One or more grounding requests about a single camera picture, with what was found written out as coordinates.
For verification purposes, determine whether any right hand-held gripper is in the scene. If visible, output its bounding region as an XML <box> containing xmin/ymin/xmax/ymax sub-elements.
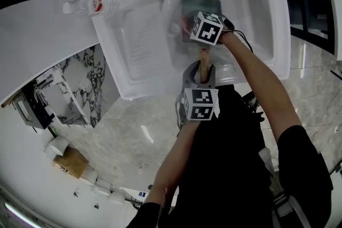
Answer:
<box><xmin>189</xmin><ymin>10</ymin><xmax>236</xmax><ymax>46</ymax></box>

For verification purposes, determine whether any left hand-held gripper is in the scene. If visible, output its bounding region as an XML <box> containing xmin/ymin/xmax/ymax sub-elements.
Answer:
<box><xmin>175</xmin><ymin>60</ymin><xmax>221</xmax><ymax>122</ymax></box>

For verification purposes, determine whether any pink sponge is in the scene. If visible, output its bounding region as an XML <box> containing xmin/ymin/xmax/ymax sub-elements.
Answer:
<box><xmin>181</xmin><ymin>15</ymin><xmax>193</xmax><ymax>36</ymax></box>

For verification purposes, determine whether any person's left forearm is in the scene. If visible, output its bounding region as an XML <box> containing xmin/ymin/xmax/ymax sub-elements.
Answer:
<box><xmin>144</xmin><ymin>119</ymin><xmax>200</xmax><ymax>207</ymax></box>

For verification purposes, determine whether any person's right forearm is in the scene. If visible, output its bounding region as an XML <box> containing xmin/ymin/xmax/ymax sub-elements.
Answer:
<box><xmin>218</xmin><ymin>31</ymin><xmax>305</xmax><ymax>143</ymax></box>

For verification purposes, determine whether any black waist device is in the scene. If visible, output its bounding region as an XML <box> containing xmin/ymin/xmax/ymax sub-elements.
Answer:
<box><xmin>241</xmin><ymin>90</ymin><xmax>266</xmax><ymax>123</ymax></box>

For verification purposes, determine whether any white sink basin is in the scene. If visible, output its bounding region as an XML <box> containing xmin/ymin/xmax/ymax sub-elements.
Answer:
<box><xmin>90</xmin><ymin>0</ymin><xmax>292</xmax><ymax>101</ymax></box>

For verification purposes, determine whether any person's black clothing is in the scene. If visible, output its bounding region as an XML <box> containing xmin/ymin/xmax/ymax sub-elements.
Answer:
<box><xmin>125</xmin><ymin>84</ymin><xmax>335</xmax><ymax>228</ymax></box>

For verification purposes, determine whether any marble-patterned cabinet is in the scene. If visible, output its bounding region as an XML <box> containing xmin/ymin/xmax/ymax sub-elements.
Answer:
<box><xmin>35</xmin><ymin>43</ymin><xmax>120</xmax><ymax>129</ymax></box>

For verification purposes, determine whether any clear plastic water bottle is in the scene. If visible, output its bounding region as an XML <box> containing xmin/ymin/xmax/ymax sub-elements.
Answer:
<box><xmin>62</xmin><ymin>0</ymin><xmax>120</xmax><ymax>18</ymax></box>

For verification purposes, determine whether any brown cardboard box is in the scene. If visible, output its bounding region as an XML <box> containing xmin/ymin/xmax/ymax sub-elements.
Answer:
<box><xmin>52</xmin><ymin>146</ymin><xmax>90</xmax><ymax>180</ymax></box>

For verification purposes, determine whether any white paper roll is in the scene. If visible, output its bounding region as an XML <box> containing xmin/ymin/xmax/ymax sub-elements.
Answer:
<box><xmin>43</xmin><ymin>136</ymin><xmax>70</xmax><ymax>158</ymax></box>

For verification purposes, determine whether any white curved counter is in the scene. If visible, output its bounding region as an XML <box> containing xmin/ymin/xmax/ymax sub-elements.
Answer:
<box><xmin>0</xmin><ymin>0</ymin><xmax>127</xmax><ymax>105</ymax></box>

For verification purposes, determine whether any black cable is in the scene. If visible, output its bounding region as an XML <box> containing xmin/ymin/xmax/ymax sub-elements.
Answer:
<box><xmin>231</xmin><ymin>29</ymin><xmax>254</xmax><ymax>54</ymax></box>

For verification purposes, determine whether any striped white bag strap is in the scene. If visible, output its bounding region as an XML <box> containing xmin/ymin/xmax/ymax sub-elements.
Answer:
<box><xmin>258</xmin><ymin>146</ymin><xmax>304</xmax><ymax>228</ymax></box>

